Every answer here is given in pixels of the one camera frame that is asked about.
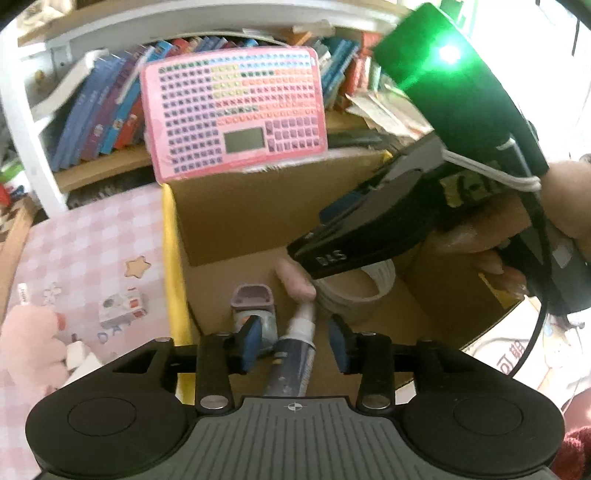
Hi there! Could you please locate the stack of papers and books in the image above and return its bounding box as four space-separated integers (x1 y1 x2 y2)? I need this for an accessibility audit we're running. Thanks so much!
344 88 435 139

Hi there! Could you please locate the pink learning tablet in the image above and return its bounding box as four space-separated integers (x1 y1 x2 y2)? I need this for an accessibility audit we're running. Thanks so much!
139 45 329 183

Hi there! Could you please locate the grey toy truck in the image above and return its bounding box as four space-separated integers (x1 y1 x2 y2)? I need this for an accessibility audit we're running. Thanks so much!
230 285 278 356

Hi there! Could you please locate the white bookshelf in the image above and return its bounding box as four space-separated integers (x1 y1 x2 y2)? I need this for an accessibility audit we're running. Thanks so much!
0 0 416 213

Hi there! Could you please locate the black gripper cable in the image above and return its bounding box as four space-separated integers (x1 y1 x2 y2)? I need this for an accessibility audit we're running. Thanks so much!
508 198 555 384

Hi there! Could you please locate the person's red knit clothing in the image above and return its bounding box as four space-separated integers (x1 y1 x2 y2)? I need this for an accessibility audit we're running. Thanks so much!
561 397 591 480

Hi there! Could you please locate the blue spray bottle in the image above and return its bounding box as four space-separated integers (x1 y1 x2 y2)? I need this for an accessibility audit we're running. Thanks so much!
263 300 319 398

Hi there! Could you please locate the white gripper cord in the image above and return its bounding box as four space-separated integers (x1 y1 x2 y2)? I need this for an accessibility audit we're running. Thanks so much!
442 147 542 191

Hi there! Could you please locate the yellow cardboard box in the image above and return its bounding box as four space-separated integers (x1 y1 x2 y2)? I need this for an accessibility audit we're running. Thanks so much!
159 147 529 407

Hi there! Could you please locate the white wall charger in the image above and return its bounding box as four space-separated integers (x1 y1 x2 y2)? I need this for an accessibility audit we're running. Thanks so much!
65 342 102 377

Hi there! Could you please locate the person's right hand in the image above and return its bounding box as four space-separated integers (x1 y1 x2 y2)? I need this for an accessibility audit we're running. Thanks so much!
431 159 591 296

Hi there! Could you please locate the row of colourful books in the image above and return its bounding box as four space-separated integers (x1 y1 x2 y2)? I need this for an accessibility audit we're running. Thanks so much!
48 34 386 171

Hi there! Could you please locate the pink plush pig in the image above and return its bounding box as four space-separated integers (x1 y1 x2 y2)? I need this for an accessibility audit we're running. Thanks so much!
0 284 70 398

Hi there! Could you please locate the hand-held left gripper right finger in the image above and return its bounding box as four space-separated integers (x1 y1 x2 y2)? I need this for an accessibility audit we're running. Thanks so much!
329 314 467 414

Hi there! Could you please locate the small pink toy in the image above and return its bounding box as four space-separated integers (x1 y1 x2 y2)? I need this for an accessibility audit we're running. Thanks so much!
276 256 317 298

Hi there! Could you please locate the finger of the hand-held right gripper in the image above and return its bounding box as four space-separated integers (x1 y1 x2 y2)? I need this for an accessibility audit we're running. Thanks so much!
318 136 446 223

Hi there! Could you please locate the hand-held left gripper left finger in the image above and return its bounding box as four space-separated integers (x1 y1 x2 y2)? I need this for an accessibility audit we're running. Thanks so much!
111 316 262 416

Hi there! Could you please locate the wooden chessboard box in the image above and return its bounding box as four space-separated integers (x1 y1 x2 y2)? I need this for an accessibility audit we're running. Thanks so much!
0 203 33 296

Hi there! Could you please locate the clear tape roll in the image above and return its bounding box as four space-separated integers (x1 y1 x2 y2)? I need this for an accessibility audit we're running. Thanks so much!
314 261 398 315

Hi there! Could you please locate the small white card box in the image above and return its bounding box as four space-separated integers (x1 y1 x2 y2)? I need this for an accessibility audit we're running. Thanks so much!
98 288 148 329

